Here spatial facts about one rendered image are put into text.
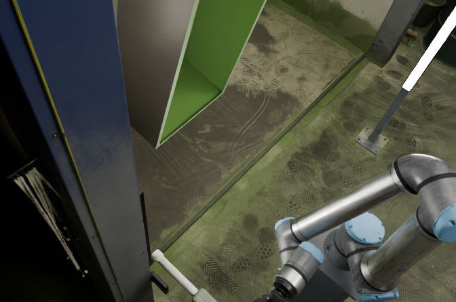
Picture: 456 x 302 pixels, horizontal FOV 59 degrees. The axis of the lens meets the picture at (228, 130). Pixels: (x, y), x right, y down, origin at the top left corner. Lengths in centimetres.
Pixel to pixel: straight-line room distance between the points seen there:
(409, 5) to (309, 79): 93
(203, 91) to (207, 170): 54
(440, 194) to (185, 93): 169
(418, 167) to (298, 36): 269
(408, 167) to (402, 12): 241
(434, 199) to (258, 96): 215
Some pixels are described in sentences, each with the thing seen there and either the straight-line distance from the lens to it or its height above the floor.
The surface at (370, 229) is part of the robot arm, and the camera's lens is 174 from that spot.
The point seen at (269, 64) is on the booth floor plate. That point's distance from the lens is 343.
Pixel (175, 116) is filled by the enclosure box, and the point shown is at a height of 48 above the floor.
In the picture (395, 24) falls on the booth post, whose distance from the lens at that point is 362.
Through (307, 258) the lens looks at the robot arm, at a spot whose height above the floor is 111.
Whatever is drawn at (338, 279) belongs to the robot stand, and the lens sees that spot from 191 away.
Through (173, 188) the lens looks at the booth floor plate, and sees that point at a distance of 262.
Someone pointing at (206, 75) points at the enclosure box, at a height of 51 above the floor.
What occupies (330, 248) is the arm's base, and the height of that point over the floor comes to 67.
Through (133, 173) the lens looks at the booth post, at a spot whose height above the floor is 143.
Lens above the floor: 235
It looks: 53 degrees down
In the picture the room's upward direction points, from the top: 11 degrees clockwise
